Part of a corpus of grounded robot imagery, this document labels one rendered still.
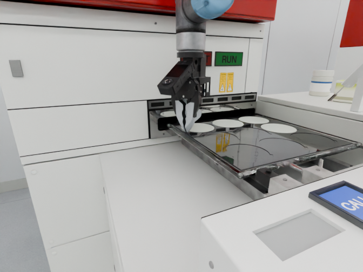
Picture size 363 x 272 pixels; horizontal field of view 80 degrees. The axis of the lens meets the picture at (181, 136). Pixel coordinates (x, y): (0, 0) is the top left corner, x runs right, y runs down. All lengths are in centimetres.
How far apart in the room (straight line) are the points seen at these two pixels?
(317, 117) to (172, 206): 52
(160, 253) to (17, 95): 52
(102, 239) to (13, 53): 63
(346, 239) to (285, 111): 65
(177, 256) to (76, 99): 49
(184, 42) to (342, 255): 49
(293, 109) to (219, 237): 67
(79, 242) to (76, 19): 69
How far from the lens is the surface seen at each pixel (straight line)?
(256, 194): 47
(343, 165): 66
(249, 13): 82
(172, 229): 40
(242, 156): 47
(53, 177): 75
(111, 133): 70
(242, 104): 87
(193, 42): 56
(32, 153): 72
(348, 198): 27
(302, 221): 23
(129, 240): 39
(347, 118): 73
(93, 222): 84
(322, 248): 20
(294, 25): 334
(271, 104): 87
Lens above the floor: 109
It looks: 19 degrees down
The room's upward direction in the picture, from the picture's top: straight up
